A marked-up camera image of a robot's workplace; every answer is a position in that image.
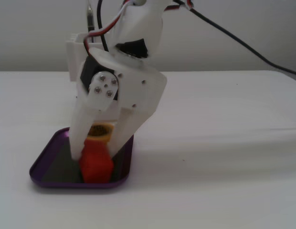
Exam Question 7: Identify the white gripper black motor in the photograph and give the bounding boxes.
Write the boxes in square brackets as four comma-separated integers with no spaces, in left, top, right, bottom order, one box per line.
[70,47,168,160]

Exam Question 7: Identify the red cube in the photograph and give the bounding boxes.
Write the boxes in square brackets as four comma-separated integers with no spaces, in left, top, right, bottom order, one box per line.
[78,139,115,184]

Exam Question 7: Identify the yellow tape roll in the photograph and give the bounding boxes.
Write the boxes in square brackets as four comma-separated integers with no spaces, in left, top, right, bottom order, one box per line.
[87,123,115,146]

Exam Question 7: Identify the white plastic pen holder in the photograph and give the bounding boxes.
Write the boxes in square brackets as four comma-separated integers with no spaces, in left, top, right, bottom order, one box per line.
[65,32,121,126]

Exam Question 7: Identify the purple metal tray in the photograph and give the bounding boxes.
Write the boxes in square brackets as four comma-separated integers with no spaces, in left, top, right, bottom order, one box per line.
[29,126,135,190]

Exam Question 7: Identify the black clear ballpoint pen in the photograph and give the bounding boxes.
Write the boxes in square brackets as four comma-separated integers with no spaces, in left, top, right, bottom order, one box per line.
[86,1,95,32]

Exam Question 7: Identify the red white servo wire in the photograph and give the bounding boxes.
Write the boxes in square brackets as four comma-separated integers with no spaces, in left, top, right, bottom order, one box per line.
[83,0,133,58]

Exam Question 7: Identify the thick black cable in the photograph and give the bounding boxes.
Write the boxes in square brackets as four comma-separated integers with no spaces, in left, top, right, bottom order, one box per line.
[185,3,296,77]

